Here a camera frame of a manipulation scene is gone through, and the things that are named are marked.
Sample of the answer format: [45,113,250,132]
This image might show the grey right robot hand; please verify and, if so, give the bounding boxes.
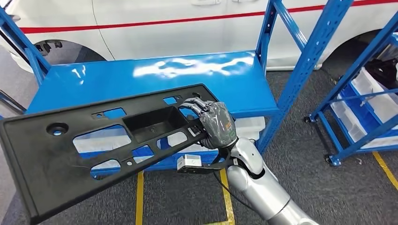
[178,97,238,150]

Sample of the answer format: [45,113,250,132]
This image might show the black plastic panel part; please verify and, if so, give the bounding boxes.
[0,83,220,225]

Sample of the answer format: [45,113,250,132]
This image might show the blue metal shelf rack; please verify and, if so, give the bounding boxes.
[0,0,355,174]
[304,12,398,167]

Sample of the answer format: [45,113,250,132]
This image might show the black part in bin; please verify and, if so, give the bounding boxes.
[364,58,398,90]

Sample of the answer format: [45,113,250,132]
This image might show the white car with red stripe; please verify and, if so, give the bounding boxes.
[0,0,398,71]

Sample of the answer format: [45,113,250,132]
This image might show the yellow floor tape square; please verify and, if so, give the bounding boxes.
[135,169,236,225]
[372,151,398,191]

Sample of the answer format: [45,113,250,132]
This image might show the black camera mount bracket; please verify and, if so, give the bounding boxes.
[176,146,238,174]

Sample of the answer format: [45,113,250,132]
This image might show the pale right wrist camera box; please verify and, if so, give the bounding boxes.
[177,154,202,170]

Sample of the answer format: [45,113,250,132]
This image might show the black camera cable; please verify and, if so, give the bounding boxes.
[213,171,259,213]

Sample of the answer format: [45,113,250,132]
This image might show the white car door handle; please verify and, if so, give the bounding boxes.
[191,0,222,7]

